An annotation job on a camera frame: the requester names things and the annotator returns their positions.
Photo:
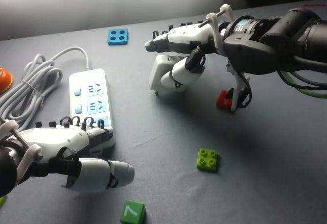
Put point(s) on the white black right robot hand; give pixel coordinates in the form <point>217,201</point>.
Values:
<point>56,142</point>

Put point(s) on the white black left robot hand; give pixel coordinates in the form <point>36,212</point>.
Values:
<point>189,36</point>

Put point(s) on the white charger plug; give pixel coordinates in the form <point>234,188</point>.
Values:
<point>156,73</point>

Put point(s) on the white power strip blue sockets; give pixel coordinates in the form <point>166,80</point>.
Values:
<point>98,81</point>

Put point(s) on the blue toy brick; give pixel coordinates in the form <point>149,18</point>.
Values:
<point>118,37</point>

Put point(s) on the red toy brick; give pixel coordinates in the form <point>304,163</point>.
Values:
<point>221,102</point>

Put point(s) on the orange toy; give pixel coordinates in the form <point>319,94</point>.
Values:
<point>5,81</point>

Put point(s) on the lime green toy piece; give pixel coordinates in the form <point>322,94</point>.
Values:
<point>2,201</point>

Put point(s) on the green number seven cube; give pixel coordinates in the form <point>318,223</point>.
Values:
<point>131,212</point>

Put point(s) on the lime green toy brick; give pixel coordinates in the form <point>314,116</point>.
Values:
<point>207,160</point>

